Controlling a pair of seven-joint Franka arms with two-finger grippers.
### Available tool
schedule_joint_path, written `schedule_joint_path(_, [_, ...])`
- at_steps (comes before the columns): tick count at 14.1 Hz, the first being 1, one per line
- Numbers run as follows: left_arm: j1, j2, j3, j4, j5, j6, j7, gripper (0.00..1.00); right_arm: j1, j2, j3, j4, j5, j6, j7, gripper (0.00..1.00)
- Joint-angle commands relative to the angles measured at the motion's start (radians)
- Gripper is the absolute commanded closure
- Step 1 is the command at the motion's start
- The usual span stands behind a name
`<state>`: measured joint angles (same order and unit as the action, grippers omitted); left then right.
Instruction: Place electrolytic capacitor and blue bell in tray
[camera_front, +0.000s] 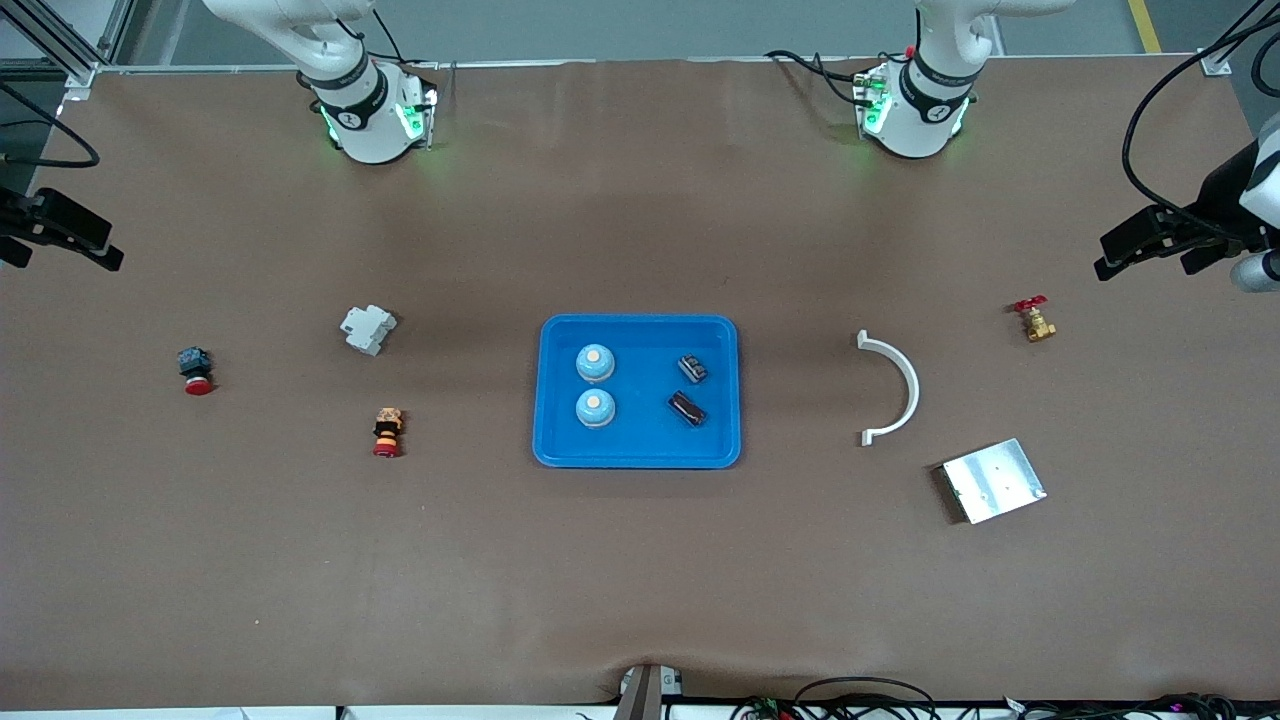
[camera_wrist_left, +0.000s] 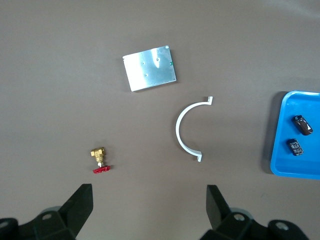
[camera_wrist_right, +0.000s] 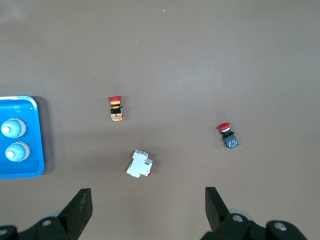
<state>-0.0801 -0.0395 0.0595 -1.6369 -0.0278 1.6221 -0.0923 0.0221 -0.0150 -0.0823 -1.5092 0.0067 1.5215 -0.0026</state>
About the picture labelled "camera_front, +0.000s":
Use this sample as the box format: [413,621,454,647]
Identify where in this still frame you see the blue plastic tray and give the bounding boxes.
[532,314,742,470]

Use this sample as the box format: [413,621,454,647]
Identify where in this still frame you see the red emergency stop button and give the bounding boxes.
[177,346,215,397]

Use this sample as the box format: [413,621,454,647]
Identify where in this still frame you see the silver metal plate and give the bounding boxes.
[934,437,1048,526]

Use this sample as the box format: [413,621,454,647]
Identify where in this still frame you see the grey plastic circuit breaker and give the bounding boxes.
[340,304,399,357]

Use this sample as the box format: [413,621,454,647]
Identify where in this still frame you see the brown table mat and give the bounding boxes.
[0,55,1280,711]

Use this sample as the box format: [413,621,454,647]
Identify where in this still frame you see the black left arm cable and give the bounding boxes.
[1121,0,1280,241]

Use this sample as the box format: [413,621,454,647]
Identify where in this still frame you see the brass valve red handle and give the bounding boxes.
[1012,295,1058,344]

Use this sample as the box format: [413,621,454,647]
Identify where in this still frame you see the aluminium frame profile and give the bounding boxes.
[1200,0,1280,76]
[0,0,136,101]

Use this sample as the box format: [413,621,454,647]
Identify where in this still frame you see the white curved plastic bracket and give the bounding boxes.
[856,329,921,447]

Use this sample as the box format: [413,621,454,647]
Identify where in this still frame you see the black right base cable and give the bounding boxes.
[330,8,441,71]

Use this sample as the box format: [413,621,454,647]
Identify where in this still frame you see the black base cable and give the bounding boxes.
[765,48,873,106]
[330,8,441,71]

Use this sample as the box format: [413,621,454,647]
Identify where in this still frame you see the black left base cable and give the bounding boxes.
[765,48,873,106]

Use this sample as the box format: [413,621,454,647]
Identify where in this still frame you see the black cable bundle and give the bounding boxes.
[1005,692,1241,720]

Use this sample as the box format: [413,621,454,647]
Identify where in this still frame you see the black looped cable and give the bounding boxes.
[795,676,941,720]

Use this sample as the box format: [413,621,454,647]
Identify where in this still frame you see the grey metal clamp bracket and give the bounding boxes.
[612,663,686,720]

